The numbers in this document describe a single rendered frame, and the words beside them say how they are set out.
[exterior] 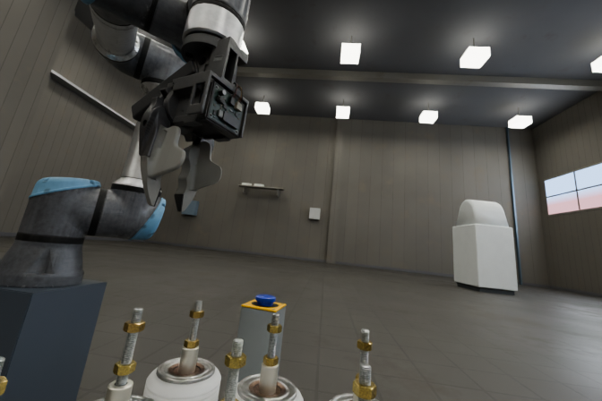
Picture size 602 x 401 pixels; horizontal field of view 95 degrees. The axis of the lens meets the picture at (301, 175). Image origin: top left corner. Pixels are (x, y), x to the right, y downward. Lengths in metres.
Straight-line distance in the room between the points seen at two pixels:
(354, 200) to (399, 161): 2.20
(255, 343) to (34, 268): 0.47
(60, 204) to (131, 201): 0.13
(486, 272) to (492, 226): 0.85
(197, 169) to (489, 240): 6.00
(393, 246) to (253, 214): 5.01
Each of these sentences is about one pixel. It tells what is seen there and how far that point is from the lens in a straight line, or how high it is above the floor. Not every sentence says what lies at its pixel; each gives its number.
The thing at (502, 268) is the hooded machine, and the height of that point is 0.44.
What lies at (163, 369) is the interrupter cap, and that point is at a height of 0.25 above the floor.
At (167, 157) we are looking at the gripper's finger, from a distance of 0.34.
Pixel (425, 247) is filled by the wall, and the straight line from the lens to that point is 10.39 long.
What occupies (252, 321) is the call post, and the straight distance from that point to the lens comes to 0.58.
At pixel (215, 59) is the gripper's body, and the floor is 0.64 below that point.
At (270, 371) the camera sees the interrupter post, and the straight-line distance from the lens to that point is 0.43.
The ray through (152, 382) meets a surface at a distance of 0.47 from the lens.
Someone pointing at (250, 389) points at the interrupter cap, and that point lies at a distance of 0.44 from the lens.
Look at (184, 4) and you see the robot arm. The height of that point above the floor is 0.77.
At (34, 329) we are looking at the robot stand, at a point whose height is 0.23.
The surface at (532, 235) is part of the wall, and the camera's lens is 11.94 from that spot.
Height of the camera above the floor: 0.43
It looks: 14 degrees up
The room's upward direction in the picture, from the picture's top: 6 degrees clockwise
